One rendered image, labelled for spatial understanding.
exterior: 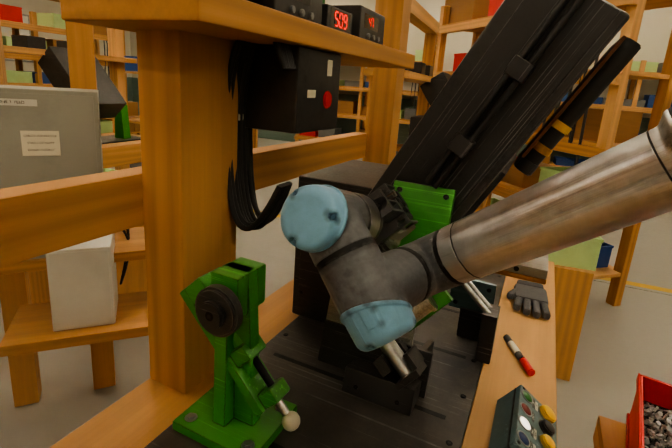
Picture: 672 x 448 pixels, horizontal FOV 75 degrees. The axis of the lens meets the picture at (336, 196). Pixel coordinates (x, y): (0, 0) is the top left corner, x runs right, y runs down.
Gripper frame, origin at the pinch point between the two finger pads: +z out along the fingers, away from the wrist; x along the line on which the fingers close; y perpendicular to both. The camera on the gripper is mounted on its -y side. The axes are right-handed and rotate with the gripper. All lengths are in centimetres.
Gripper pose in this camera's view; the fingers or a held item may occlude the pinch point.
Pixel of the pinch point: (386, 229)
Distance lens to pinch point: 80.8
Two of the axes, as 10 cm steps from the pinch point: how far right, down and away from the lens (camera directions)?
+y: 7.6, -5.8, -2.9
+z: 4.0, 0.7, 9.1
